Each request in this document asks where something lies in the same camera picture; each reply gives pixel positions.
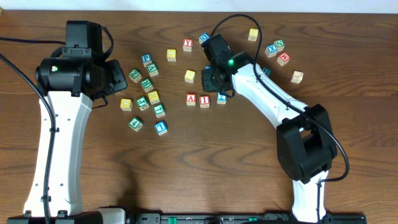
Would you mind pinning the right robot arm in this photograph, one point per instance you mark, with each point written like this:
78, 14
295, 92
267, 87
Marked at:
304, 150

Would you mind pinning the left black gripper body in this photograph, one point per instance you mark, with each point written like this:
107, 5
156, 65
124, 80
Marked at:
109, 78

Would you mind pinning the yellow C block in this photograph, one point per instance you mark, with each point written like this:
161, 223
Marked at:
126, 104

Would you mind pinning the white picture block right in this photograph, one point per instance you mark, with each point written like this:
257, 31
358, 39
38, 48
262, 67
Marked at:
297, 77

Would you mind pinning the green N block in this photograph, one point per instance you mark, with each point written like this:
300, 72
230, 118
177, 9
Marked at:
280, 45

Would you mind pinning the blue 2 block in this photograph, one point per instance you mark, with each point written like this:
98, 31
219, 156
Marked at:
221, 99

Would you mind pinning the green Z block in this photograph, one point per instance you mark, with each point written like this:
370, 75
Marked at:
135, 75

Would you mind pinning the yellow K block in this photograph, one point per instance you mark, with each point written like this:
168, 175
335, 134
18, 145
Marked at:
153, 97

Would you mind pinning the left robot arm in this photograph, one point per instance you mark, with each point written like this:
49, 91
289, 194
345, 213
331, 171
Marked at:
55, 195

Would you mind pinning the red A block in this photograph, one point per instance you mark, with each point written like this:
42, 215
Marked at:
191, 99

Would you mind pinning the blue X block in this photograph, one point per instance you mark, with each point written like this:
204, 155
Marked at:
271, 51

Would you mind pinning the green 4 block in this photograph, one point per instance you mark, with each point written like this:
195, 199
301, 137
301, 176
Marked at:
135, 124

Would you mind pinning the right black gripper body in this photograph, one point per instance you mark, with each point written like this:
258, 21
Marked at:
210, 82

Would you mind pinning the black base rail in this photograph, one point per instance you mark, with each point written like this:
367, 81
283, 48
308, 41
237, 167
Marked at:
156, 218

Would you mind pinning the blue T block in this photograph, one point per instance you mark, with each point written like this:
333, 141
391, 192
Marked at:
161, 128

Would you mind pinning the green V block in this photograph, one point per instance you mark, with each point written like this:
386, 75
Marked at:
152, 69

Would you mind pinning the red M block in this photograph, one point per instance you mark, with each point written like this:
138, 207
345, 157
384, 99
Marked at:
283, 59

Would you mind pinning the yellow O block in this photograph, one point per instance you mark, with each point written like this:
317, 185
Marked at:
171, 55

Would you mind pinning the yellow S block centre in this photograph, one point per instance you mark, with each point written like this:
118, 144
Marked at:
190, 76

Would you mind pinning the red Y block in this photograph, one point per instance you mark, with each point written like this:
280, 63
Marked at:
187, 45

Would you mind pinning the green J block left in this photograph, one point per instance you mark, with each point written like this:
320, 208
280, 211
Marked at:
142, 103

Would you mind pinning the blue D block top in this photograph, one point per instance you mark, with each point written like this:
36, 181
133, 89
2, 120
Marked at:
202, 38

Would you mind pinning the green R block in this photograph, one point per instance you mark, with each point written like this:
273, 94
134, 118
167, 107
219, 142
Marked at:
147, 85

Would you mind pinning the blue H block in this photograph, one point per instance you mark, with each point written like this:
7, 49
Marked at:
267, 71

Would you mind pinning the green L block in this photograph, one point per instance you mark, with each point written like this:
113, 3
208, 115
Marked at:
159, 110

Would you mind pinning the red I block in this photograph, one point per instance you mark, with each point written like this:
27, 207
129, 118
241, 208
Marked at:
204, 101

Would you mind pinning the yellow block top right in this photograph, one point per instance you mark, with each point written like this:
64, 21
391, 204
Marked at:
253, 34

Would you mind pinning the blue P block left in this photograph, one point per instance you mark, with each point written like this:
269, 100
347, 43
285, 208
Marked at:
146, 59

